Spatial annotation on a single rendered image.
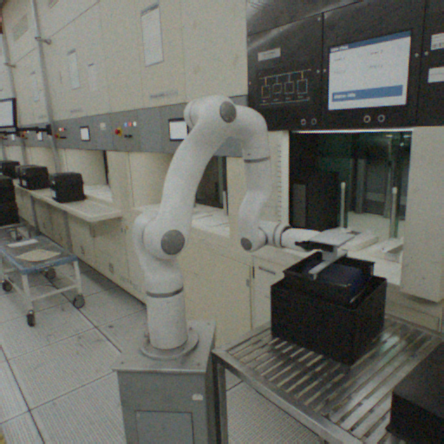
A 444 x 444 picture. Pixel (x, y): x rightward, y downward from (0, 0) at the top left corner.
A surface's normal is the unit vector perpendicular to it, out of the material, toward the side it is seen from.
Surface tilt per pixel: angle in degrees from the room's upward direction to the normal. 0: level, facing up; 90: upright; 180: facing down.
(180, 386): 90
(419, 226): 90
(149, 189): 90
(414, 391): 0
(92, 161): 90
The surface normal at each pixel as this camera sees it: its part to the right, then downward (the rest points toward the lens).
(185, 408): -0.10, 0.26
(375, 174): -0.77, 0.19
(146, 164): 0.64, 0.17
